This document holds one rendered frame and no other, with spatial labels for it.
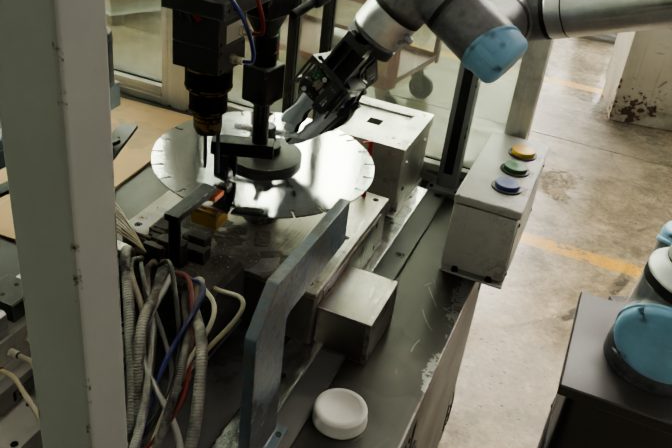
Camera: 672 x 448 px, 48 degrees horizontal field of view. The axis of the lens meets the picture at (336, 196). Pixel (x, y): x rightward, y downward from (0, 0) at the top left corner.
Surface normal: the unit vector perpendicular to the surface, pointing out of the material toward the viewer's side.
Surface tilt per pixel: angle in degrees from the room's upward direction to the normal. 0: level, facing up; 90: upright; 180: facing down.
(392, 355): 0
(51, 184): 90
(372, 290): 0
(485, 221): 90
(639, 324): 98
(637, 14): 109
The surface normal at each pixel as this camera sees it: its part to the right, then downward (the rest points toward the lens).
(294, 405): 0.11, -0.86
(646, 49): -0.22, 0.47
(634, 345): -0.56, 0.48
